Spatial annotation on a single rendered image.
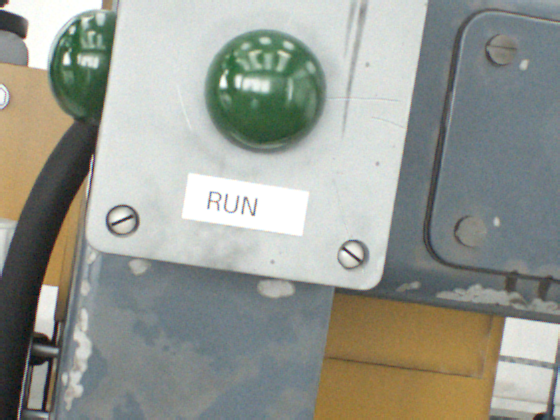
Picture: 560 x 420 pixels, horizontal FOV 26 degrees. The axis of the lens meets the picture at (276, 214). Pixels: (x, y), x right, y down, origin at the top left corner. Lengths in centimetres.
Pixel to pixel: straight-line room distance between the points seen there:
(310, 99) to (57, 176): 10
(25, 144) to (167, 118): 43
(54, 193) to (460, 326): 31
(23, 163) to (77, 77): 42
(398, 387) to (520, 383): 535
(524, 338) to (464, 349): 536
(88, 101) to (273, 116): 5
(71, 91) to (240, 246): 6
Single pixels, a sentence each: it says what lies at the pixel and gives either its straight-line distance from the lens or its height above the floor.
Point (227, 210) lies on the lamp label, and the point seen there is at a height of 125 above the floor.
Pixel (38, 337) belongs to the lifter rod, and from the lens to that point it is 62.
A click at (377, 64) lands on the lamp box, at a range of 30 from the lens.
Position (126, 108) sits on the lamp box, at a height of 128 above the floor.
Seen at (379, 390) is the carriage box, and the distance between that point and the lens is 67.
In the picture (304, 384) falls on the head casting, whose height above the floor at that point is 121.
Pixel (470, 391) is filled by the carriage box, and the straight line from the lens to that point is 69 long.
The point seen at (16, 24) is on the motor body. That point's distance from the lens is 81.
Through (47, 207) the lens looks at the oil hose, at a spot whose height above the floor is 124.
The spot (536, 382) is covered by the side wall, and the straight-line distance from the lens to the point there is 605.
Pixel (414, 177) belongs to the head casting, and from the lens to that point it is 36.
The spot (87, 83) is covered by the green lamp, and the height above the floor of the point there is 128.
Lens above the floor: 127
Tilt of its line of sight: 3 degrees down
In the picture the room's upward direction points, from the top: 9 degrees clockwise
